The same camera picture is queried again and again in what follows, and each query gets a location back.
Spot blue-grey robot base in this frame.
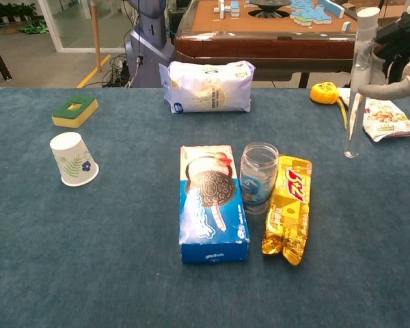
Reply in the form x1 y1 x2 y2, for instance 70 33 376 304
124 0 176 89

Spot blue Oreo cookie box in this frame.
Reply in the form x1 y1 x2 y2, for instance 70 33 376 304
178 144 251 264

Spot brown mahjong table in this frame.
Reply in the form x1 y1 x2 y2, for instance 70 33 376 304
173 0 398 89

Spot clear test tube white cap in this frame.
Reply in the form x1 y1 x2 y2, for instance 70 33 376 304
343 7 381 159

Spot black mahjong table centre dome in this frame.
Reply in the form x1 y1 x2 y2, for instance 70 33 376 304
248 0 292 18

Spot white nut snack bag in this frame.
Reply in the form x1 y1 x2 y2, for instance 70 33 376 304
337 87 410 143

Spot white floral paper cup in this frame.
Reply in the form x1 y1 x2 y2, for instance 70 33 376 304
49 131 100 187

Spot clear plastic jar blue cartoon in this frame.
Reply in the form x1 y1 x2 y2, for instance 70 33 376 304
239 141 280 215

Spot white rice bag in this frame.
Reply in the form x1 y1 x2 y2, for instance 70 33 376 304
159 60 256 114

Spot black floor cables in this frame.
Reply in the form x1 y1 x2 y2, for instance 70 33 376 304
101 54 131 88

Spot yellow toy with cord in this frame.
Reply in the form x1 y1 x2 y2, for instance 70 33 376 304
310 81 351 131

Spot wooden pole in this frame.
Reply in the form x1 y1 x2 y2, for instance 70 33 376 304
90 0 103 72

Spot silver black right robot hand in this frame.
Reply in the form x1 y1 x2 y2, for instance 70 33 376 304
357 12 410 102

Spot green yellow sponge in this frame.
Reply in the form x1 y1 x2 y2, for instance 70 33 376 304
51 95 100 129

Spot gold yellow snack wrapper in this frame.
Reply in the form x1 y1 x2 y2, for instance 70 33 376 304
261 154 314 267

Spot potted green plants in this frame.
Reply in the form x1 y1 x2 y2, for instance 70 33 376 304
0 2 38 25

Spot brown cardboard box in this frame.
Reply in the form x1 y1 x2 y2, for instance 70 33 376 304
341 0 409 31

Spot blue felt table mat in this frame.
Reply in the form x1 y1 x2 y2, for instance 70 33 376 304
0 87 410 328

